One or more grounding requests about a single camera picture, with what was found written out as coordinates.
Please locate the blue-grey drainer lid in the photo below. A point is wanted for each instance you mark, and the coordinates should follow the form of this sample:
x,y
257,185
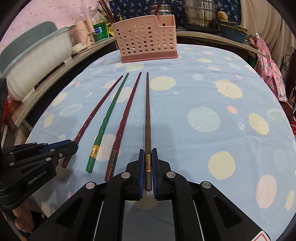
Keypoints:
x,y
24,41

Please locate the red-brown chopstick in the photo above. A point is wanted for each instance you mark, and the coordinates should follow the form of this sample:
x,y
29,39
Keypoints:
x,y
158,7

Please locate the beige hanging curtain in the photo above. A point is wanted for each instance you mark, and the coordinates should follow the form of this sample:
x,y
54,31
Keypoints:
x,y
259,16

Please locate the dark red twisted chopstick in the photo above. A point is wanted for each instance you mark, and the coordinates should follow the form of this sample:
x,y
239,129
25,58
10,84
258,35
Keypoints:
x,y
116,145

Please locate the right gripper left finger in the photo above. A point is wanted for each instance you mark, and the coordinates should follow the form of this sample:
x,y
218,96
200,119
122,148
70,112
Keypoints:
x,y
135,188

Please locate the navy floral backsplash cloth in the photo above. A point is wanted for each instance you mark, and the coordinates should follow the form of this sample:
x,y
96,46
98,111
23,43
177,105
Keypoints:
x,y
133,8

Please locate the dark brown chopstick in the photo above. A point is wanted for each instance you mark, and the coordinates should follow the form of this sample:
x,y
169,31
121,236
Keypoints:
x,y
148,169

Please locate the white blender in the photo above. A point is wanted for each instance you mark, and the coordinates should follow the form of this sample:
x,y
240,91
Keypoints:
x,y
77,44

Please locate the steel rice cooker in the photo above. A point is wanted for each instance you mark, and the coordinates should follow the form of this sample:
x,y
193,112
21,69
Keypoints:
x,y
165,9

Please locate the pink dotted sheet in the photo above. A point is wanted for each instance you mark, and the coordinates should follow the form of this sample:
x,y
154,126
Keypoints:
x,y
61,13

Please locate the pink electric kettle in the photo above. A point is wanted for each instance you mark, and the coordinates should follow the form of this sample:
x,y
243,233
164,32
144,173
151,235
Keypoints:
x,y
85,30

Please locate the white dish drainer box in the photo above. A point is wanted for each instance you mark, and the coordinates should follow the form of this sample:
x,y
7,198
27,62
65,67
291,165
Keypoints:
x,y
30,67

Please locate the person's left hand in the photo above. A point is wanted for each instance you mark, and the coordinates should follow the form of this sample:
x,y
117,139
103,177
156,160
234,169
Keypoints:
x,y
23,221

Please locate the blue planet-print tablecloth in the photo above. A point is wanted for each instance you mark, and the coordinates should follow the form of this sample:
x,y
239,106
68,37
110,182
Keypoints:
x,y
213,119

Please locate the large steel steamer pot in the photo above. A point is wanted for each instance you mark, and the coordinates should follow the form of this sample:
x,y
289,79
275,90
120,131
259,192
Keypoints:
x,y
200,13

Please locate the green chopstick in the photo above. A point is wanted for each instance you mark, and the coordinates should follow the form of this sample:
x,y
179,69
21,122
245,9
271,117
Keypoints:
x,y
98,140

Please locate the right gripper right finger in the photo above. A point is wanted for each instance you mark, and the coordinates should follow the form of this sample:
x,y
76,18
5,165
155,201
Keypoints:
x,y
160,168

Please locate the pink perforated utensil holder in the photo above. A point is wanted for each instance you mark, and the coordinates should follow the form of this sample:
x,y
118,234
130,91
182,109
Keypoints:
x,y
146,38

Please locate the dark blue basin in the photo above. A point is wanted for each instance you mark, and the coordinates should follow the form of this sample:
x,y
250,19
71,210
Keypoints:
x,y
233,32

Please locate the maroon chopstick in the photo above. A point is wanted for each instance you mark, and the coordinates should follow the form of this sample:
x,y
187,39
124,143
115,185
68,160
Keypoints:
x,y
94,112

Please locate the pink floral apron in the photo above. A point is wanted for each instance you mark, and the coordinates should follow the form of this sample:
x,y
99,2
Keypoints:
x,y
269,71

